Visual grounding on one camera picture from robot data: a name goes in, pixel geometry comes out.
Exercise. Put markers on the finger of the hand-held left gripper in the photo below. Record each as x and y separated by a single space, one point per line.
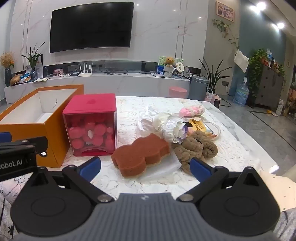
5 137

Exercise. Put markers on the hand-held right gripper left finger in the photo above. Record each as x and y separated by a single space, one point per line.
90 168

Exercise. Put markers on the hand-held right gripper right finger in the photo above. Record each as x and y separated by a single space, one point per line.
199 168

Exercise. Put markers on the brown knitted scarf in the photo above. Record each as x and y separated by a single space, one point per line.
200 143

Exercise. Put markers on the orange cardboard box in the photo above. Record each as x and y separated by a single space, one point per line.
54 141

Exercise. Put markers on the brown flower-shaped sponge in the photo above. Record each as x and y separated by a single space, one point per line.
138 155

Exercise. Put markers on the pink and white knitted item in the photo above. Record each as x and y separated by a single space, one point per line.
190 110

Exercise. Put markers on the white grid-patterned cloth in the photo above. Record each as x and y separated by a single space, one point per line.
9 197

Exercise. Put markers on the clear plastic bag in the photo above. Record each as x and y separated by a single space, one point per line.
163 172

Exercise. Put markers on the yellow and silver wipes packet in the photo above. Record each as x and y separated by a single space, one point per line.
199 126

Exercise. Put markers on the golden round ornament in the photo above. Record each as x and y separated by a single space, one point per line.
15 80

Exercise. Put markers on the blue snack bags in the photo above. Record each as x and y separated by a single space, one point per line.
26 78

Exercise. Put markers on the red dispenser box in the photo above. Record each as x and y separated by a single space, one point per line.
90 104

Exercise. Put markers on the white lace tablecloth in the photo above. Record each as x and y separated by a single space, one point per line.
129 115

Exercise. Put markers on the loose papers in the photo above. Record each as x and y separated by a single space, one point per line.
41 79

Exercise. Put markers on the small pink heater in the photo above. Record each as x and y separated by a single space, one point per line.
216 101

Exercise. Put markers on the dried flowers in dark vase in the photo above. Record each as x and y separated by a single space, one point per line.
7 60

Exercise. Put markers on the grey trash can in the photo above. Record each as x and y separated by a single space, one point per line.
197 89

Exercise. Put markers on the pink round stool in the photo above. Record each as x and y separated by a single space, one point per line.
177 92

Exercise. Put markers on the grass plant in glass vase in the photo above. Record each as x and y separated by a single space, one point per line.
33 60

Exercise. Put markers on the cream dotted cushion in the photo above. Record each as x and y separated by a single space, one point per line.
279 187

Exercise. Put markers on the blue water bottle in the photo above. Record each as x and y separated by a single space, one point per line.
241 96

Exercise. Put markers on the small pink photo card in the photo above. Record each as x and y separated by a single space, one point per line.
58 72

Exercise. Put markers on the white marble television console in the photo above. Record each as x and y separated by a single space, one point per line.
115 85

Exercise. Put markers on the long-leaf potted plant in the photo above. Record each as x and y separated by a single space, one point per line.
214 77

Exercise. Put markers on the small black device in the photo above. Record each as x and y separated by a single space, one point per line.
74 74

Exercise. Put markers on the white router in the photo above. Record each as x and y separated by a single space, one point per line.
85 74

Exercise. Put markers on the white hand fan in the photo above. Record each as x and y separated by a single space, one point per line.
180 68

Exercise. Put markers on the blue carton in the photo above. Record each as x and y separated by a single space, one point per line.
160 70

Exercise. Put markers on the grey drawer cabinet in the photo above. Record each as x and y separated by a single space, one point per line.
270 85

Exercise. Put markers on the green display board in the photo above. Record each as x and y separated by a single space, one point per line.
179 59

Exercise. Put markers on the brown teddy bear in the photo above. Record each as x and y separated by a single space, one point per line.
169 61

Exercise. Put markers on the white hanging cloth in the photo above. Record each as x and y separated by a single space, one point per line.
241 60

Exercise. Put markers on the ivy plant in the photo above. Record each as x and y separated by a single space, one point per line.
257 62

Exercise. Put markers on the hanging green vine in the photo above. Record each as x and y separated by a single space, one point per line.
223 26

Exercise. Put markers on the black wall television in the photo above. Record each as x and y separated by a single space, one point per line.
92 25

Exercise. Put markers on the framed wall picture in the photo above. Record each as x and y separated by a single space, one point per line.
225 11

